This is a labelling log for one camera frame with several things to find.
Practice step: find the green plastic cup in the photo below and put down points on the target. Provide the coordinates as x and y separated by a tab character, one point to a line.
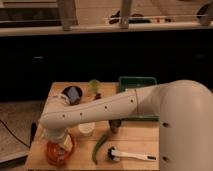
94	86

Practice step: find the small red object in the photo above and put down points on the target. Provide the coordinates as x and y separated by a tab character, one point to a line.
97	96

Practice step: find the wooden railing post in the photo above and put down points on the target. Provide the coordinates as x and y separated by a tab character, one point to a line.
125	11
67	13

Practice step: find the wooden railing post right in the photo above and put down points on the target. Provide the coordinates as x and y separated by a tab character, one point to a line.
125	11

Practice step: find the white dish brush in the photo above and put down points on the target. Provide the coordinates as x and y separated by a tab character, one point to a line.
116	155

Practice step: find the white cup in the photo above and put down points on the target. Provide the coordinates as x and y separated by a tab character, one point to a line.
86	129

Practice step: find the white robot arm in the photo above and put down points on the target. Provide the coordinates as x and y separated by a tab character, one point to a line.
184	108

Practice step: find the wooden railing post left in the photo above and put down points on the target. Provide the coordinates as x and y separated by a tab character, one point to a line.
67	13

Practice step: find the green rectangular tray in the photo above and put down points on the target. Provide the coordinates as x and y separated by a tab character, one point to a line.
129	82

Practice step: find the dark round bowl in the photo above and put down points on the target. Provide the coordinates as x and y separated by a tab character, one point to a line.
74	94

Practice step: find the small dark cup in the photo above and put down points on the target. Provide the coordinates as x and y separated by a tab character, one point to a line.
115	125

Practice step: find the red bowl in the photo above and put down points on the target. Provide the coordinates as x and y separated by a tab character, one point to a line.
57	154

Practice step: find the green chili pepper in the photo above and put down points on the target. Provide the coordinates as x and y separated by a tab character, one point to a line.
97	146

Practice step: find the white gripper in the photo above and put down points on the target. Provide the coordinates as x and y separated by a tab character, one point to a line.
60	137

